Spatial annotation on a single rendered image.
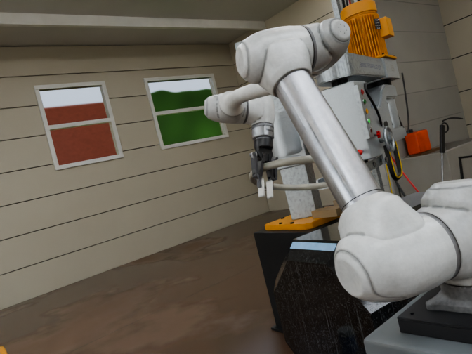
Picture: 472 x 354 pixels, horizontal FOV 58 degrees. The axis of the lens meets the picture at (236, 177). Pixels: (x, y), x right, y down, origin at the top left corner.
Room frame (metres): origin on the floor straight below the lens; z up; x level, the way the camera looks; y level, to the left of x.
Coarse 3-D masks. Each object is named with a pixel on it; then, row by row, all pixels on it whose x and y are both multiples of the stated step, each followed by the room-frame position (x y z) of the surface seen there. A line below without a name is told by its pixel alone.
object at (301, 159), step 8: (280, 160) 1.62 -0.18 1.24; (288, 160) 1.60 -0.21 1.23; (296, 160) 1.59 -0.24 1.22; (304, 160) 1.59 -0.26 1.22; (312, 160) 1.58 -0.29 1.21; (264, 168) 1.67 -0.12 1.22; (272, 168) 1.65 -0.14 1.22; (256, 184) 1.90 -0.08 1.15; (264, 184) 1.94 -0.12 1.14; (280, 184) 2.01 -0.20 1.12; (304, 184) 2.03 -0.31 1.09; (312, 184) 2.02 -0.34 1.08; (320, 184) 2.00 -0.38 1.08
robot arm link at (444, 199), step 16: (432, 192) 0.93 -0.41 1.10; (448, 192) 0.90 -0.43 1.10; (464, 192) 0.89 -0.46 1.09; (432, 208) 0.92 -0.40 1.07; (448, 208) 0.89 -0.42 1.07; (464, 208) 0.88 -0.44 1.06; (448, 224) 0.86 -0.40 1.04; (464, 224) 0.86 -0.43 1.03; (464, 240) 0.85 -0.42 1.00; (464, 256) 0.85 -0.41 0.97; (464, 272) 0.87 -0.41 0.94
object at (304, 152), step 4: (280, 108) 2.94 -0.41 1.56; (276, 112) 2.94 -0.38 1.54; (280, 112) 2.91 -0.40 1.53; (284, 112) 2.90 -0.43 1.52; (276, 116) 2.92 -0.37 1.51; (280, 116) 2.91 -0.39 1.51; (284, 116) 2.90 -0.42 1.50; (288, 116) 2.90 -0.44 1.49; (276, 120) 2.93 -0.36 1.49; (304, 144) 2.90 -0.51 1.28; (304, 148) 2.89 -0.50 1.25; (300, 152) 2.90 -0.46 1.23; (304, 152) 2.89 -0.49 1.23; (308, 152) 2.93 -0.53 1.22; (288, 156) 2.94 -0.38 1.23; (292, 156) 2.91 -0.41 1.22; (296, 156) 2.90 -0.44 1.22; (296, 164) 2.92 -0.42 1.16; (300, 164) 2.91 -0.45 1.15; (280, 168) 2.97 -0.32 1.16; (284, 168) 2.96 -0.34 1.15
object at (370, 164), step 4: (380, 156) 2.49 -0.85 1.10; (372, 160) 2.36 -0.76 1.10; (376, 160) 2.41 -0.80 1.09; (380, 160) 2.47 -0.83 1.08; (368, 164) 2.29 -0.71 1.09; (372, 164) 2.34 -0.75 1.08; (376, 164) 2.40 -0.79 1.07; (380, 164) 2.45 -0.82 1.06; (372, 168) 2.33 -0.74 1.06; (316, 180) 2.02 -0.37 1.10; (320, 180) 2.04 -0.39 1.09; (324, 188) 2.00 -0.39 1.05
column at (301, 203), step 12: (276, 108) 2.98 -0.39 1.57; (288, 168) 2.98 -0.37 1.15; (300, 168) 2.95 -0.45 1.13; (312, 168) 3.07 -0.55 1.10; (288, 180) 2.99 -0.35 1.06; (300, 180) 2.96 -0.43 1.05; (312, 180) 3.00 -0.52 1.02; (288, 192) 3.00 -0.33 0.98; (300, 192) 2.97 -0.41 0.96; (312, 192) 2.94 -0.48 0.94; (300, 204) 2.98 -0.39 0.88; (312, 204) 2.94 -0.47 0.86; (300, 216) 2.98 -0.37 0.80; (312, 216) 2.95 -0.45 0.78
